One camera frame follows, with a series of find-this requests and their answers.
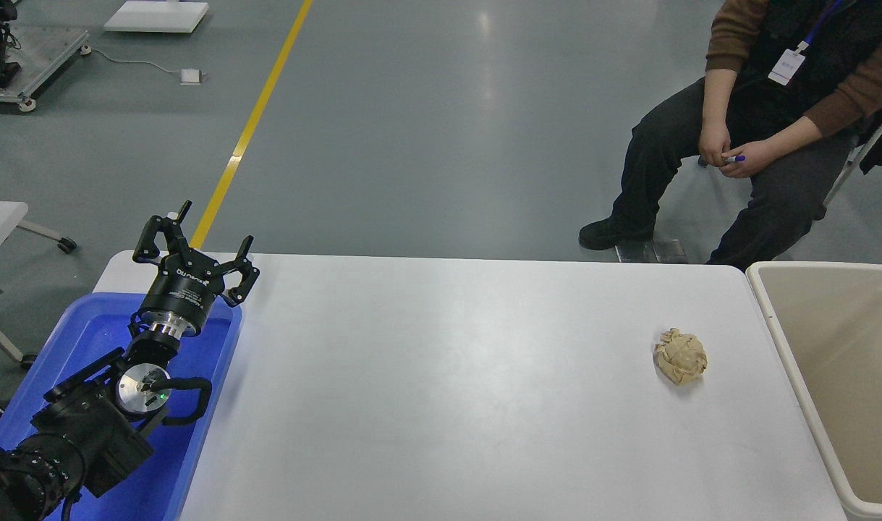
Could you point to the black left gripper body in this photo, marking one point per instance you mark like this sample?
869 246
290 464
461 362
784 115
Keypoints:
181 294

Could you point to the white marker with blue cap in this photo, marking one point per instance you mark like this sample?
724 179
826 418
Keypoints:
737 158

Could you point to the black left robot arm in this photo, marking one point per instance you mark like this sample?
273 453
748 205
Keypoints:
86 434

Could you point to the person's right hand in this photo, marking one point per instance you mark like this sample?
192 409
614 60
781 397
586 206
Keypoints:
715 143

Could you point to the person's left hand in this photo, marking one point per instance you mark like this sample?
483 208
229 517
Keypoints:
755 159

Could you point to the blue plastic tray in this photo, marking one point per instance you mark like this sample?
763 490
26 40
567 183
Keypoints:
194 405

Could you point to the white power adapter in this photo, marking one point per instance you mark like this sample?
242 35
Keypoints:
190 76

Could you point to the white flat board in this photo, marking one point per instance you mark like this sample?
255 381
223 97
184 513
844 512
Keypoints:
155 14

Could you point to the metal wheeled platform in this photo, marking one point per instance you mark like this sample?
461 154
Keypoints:
43 51

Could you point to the crumpled tan paper ball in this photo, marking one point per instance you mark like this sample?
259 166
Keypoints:
681 356

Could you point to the white ID badge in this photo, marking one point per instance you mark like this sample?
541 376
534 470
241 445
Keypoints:
786 66

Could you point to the large pale plastic bin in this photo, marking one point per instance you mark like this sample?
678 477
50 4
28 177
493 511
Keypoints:
846 362

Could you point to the person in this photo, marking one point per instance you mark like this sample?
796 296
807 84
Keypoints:
810 43

